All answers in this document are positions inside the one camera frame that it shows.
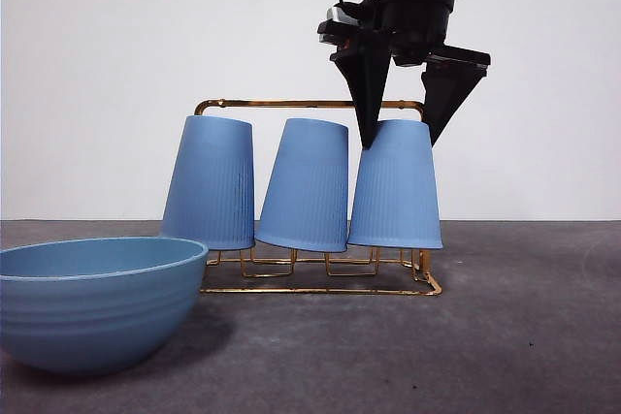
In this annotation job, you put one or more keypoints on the blue ceramic bowl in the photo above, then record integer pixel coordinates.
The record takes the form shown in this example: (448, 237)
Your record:
(97, 307)

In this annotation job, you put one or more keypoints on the blue ribbed plastic cup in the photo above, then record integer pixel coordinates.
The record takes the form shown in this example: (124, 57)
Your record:
(395, 191)
(208, 181)
(305, 191)

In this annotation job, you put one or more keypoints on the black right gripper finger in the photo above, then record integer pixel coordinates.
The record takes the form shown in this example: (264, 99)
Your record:
(448, 94)
(369, 94)

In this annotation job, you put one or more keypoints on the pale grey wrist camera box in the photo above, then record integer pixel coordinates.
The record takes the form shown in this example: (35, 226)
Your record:
(342, 14)

